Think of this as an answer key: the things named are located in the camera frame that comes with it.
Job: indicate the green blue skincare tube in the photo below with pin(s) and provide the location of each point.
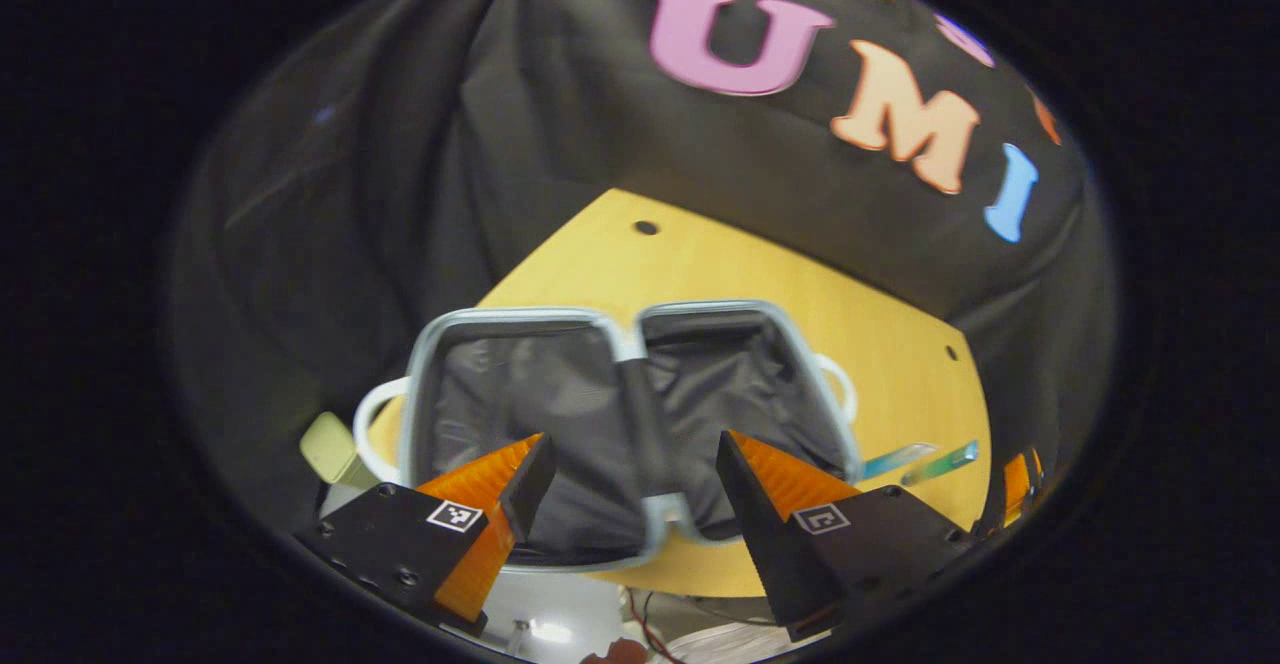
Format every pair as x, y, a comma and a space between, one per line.
945, 462

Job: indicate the light blue suitcase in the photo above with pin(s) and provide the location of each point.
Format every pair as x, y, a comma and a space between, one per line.
520, 394

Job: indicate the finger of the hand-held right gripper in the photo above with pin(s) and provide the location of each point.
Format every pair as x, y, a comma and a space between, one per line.
1018, 484

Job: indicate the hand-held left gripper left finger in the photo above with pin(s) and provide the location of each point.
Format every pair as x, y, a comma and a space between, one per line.
528, 484

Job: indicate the pale green block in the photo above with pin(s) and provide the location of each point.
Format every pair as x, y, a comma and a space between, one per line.
335, 449

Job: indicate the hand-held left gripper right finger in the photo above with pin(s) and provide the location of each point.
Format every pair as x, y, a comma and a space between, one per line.
750, 524

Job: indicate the black backdrop cloth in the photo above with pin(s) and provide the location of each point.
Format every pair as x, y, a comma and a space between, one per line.
400, 194

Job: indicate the white round object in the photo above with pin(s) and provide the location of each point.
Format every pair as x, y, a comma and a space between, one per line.
730, 646

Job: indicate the white blue skincare tube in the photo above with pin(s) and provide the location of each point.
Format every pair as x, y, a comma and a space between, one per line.
895, 460

